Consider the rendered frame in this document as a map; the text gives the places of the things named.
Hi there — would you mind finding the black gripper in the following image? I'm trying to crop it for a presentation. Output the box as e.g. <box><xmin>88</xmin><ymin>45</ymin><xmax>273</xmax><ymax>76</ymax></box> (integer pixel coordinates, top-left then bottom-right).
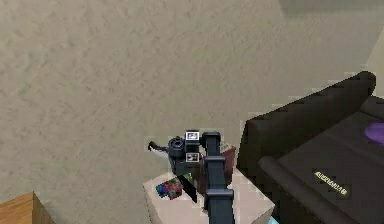
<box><xmin>147</xmin><ymin>136</ymin><xmax>188</xmax><ymax>176</ymax></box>

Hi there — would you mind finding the multicoloured block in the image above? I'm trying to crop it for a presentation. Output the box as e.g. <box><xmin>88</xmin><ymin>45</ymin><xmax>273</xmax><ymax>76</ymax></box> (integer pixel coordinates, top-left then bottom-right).
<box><xmin>155</xmin><ymin>176</ymin><xmax>185</xmax><ymax>201</ymax></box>

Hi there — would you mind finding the white square stand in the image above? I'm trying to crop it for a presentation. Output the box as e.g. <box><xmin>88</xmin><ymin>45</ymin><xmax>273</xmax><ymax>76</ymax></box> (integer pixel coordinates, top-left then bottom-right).
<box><xmin>142</xmin><ymin>168</ymin><xmax>276</xmax><ymax>224</ymax></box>

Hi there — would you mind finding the black flat slab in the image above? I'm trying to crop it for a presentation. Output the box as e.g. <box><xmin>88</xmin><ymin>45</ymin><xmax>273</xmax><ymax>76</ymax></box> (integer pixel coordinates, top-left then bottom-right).
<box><xmin>177</xmin><ymin>173</ymin><xmax>198</xmax><ymax>204</ymax></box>

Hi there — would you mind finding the dark red box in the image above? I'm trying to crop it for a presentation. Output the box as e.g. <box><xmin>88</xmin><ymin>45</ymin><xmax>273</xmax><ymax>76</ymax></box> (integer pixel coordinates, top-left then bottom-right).
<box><xmin>199</xmin><ymin>142</ymin><xmax>237</xmax><ymax>196</ymax></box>

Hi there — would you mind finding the black sofa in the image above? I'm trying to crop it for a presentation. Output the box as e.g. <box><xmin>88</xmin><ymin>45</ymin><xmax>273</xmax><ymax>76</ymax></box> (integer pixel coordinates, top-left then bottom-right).
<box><xmin>236</xmin><ymin>70</ymin><xmax>384</xmax><ymax>224</ymax></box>

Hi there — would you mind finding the brown wooden cupboard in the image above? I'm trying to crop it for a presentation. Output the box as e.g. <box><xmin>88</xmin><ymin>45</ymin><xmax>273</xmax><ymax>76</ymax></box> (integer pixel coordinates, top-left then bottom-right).
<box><xmin>0</xmin><ymin>191</ymin><xmax>56</xmax><ymax>224</ymax></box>

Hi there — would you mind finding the yellow-green remote control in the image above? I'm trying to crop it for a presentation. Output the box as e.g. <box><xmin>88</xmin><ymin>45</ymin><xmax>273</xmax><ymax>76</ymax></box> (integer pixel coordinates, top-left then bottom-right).
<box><xmin>314</xmin><ymin>170</ymin><xmax>348</xmax><ymax>197</ymax></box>

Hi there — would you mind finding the purple cushion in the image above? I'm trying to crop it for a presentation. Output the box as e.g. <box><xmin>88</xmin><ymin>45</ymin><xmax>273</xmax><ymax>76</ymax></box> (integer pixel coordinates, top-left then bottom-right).
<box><xmin>363</xmin><ymin>122</ymin><xmax>384</xmax><ymax>148</ymax></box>

